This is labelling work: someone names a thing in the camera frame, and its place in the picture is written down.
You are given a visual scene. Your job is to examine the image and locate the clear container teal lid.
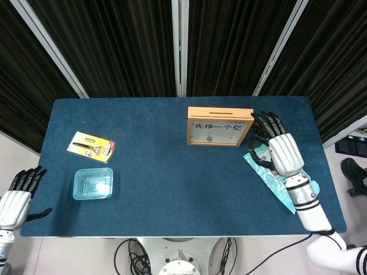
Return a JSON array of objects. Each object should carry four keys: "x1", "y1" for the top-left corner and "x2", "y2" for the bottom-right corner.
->
[{"x1": 72, "y1": 167, "x2": 114, "y2": 201}]

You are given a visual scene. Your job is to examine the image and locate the white table frame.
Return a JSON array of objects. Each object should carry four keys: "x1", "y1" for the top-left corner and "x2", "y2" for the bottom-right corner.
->
[{"x1": 21, "y1": 234, "x2": 316, "y2": 239}]

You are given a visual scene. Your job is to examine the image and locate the black cable bundle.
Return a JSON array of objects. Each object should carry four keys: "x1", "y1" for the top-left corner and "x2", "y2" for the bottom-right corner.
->
[{"x1": 114, "y1": 237, "x2": 153, "y2": 275}]

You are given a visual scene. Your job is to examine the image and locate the black shoe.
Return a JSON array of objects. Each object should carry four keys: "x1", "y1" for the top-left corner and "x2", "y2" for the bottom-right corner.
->
[{"x1": 340, "y1": 157, "x2": 367, "y2": 197}]

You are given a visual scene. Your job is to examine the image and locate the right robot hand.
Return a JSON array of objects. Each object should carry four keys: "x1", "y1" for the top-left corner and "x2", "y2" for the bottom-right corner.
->
[{"x1": 248, "y1": 111, "x2": 306, "y2": 177}]

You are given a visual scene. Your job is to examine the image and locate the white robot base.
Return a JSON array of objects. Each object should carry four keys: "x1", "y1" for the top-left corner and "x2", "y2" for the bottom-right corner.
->
[{"x1": 134, "y1": 236, "x2": 222, "y2": 275}]

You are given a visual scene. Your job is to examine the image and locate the blue velvet tablecloth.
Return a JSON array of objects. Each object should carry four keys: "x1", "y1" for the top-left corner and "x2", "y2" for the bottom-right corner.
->
[{"x1": 19, "y1": 96, "x2": 348, "y2": 238}]

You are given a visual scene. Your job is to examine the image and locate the teal wet wipes pack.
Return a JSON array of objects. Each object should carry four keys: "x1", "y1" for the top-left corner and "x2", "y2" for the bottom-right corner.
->
[{"x1": 243, "y1": 144, "x2": 321, "y2": 215}]

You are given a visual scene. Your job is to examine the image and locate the yellow razor blister pack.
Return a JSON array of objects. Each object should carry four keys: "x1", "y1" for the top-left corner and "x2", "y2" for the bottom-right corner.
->
[{"x1": 67, "y1": 131, "x2": 116, "y2": 164}]

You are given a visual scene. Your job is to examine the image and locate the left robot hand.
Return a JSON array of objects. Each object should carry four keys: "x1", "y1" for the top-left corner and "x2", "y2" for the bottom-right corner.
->
[{"x1": 0, "y1": 165, "x2": 53, "y2": 230}]

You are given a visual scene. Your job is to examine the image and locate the black equipment box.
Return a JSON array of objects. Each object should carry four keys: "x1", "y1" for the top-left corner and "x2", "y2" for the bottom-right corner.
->
[{"x1": 334, "y1": 134, "x2": 367, "y2": 158}]

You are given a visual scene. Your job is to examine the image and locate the white divider post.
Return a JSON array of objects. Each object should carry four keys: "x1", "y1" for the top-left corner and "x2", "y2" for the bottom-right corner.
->
[
  {"x1": 251, "y1": 0, "x2": 305, "y2": 97},
  {"x1": 10, "y1": 0, "x2": 89, "y2": 99},
  {"x1": 322, "y1": 113, "x2": 367, "y2": 149},
  {"x1": 171, "y1": 0, "x2": 190, "y2": 97}
]

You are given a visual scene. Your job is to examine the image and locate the black pleated curtain panel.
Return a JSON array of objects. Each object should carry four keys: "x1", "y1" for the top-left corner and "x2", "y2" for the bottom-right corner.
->
[
  {"x1": 257, "y1": 0, "x2": 367, "y2": 143},
  {"x1": 0, "y1": 0, "x2": 80, "y2": 154},
  {"x1": 27, "y1": 0, "x2": 177, "y2": 98},
  {"x1": 186, "y1": 0, "x2": 298, "y2": 97}
]

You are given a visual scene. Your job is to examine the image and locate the wooden frame money box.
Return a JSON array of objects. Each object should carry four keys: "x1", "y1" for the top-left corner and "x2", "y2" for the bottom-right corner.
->
[{"x1": 186, "y1": 106, "x2": 255, "y2": 147}]

